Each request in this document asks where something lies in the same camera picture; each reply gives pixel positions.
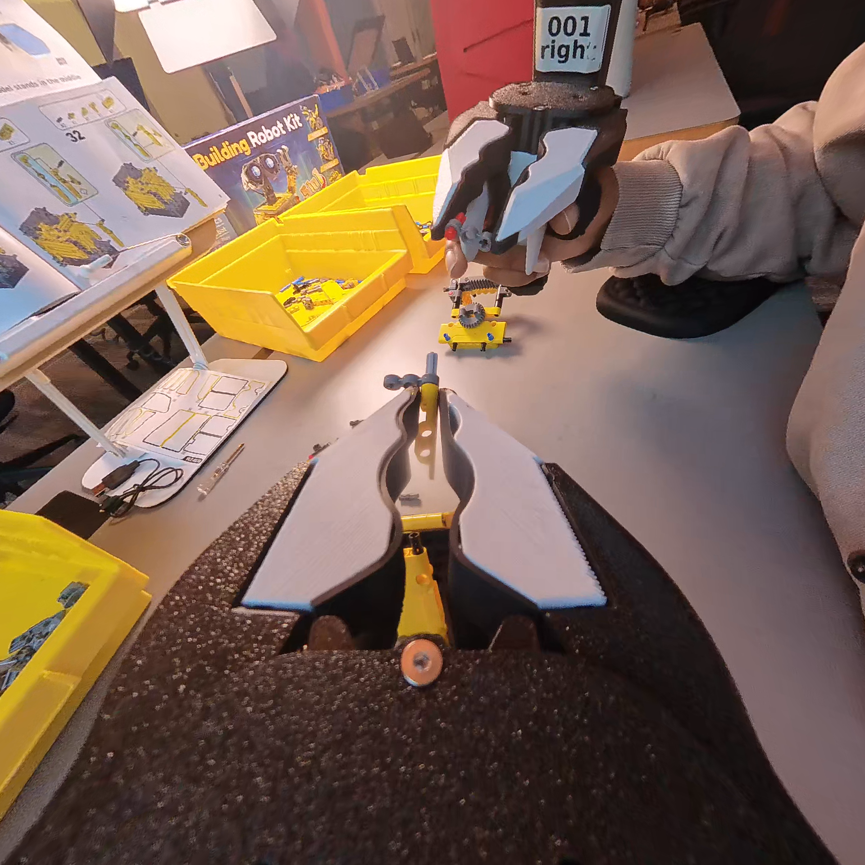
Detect small clear-handled screwdriver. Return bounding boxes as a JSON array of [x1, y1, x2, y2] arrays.
[[197, 442, 246, 501]]

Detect black wrist rest pad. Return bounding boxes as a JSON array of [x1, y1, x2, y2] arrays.
[[596, 272, 779, 340]]

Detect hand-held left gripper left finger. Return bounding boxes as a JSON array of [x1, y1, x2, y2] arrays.
[[241, 391, 419, 614]]

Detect person's right forearm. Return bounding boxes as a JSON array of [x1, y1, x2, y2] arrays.
[[595, 41, 865, 286]]

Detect white book stand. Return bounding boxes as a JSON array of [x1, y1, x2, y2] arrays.
[[0, 233, 289, 509]]

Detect yellow gear rack subassembly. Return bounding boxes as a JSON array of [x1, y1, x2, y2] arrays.
[[438, 276, 513, 354]]

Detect white building instruction booklet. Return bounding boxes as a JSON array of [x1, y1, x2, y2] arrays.
[[0, 0, 232, 339]]

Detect white lamp panel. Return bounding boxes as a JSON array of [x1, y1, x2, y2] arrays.
[[114, 0, 279, 75]]

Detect person's right hand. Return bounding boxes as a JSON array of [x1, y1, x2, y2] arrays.
[[442, 168, 620, 291]]

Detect red tote bag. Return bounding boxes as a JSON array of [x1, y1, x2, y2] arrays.
[[429, 0, 536, 124]]

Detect assorted grey blue small parts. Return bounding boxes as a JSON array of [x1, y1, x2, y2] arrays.
[[276, 273, 367, 313]]

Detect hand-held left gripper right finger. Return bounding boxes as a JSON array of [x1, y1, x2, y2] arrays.
[[439, 389, 607, 609]]

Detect yellow panel grey connector assembly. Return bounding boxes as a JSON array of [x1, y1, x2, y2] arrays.
[[384, 353, 442, 475]]

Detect black USB cable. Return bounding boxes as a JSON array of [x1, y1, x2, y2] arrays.
[[98, 458, 185, 519]]

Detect grey desk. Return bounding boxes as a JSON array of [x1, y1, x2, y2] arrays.
[[0, 155, 865, 865]]

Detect blue robot kit box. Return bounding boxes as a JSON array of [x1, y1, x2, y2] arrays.
[[184, 95, 347, 228]]

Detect yellow plastic bin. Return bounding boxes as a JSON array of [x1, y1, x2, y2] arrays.
[[0, 510, 152, 820], [279, 155, 448, 276], [167, 207, 428, 364]]

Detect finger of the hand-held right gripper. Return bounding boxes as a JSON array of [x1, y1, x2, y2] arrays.
[[495, 128, 600, 276], [431, 119, 512, 234]]

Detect black flat square pad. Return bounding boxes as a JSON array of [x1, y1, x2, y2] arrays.
[[36, 488, 104, 539]]

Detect white water bottle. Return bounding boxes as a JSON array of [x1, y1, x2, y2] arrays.
[[610, 0, 638, 97]]

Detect white sticker sheet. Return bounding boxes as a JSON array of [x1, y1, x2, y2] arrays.
[[108, 368, 269, 465]]

